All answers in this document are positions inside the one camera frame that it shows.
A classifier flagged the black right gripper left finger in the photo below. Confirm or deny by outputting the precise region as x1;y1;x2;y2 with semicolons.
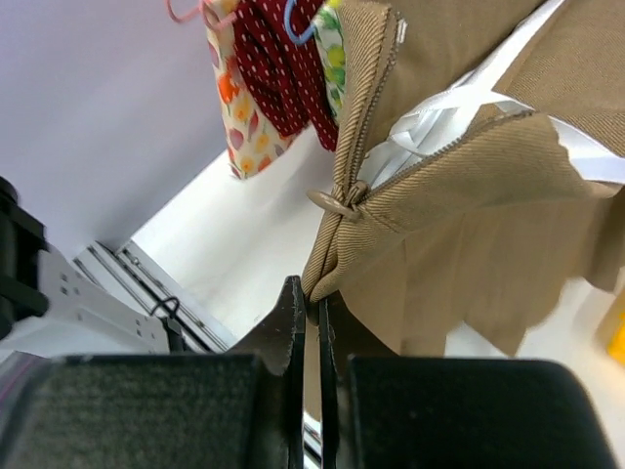
1;277;306;468

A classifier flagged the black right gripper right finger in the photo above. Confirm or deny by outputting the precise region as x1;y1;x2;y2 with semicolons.
317;296;616;468

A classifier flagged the khaki tan skirt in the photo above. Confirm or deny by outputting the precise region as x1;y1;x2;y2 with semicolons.
303;1;624;356

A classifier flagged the tulip print skirt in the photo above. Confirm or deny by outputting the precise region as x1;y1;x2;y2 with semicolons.
204;1;294;180

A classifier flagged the red polka dot skirt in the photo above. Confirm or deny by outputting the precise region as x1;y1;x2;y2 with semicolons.
233;0;338;151

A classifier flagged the lemon print skirt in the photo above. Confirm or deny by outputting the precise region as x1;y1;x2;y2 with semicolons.
312;1;346;123

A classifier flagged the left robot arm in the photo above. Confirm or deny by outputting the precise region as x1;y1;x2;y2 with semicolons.
1;180;185;358

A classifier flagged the yellow plastic bin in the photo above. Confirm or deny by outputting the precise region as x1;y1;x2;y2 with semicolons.
606;315;625;366

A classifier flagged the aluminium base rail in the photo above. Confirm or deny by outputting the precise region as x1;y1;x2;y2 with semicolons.
73;240;235;352

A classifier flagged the pink wire hanger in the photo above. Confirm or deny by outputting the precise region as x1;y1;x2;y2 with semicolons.
164;0;237;32

